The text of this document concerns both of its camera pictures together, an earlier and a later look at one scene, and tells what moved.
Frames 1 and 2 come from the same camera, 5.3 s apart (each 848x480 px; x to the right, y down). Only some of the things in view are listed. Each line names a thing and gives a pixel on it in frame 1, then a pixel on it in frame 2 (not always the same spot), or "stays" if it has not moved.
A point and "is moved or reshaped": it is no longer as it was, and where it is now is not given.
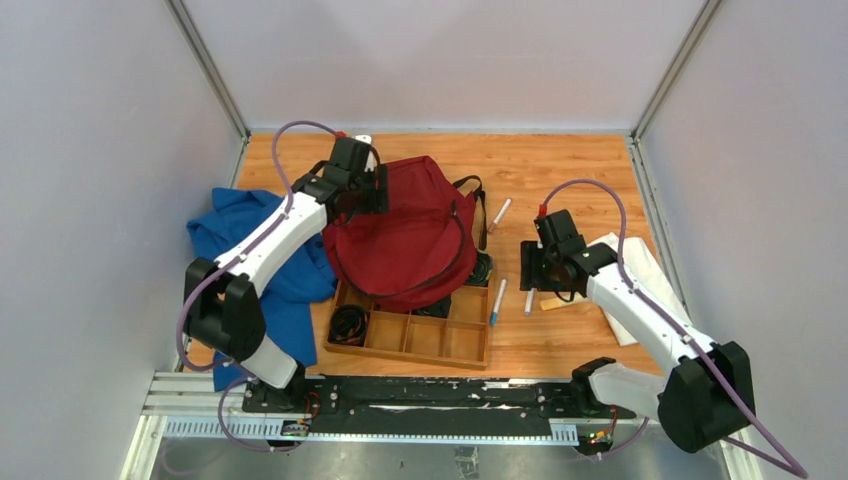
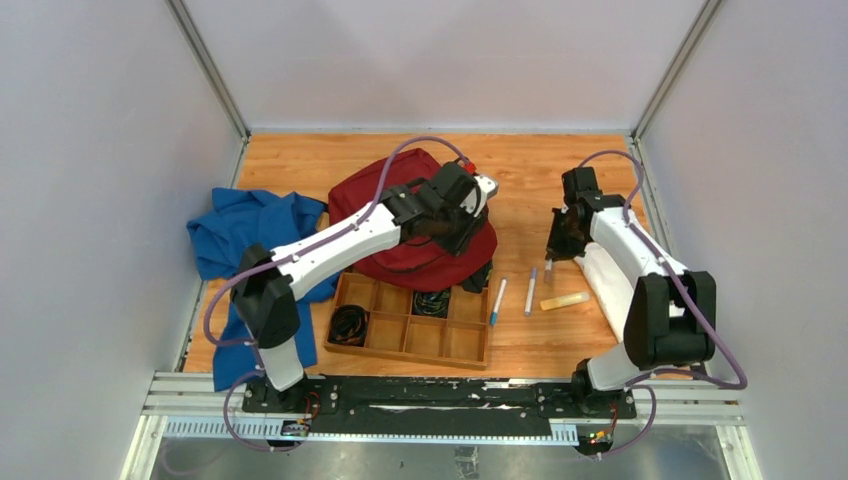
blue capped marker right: [529, 303] stays
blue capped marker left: [494, 314] stays
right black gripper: [532, 252] → [558, 248]
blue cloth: [289, 299] stays
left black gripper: [379, 191] → [460, 234]
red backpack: [412, 256] is moved or reshaped
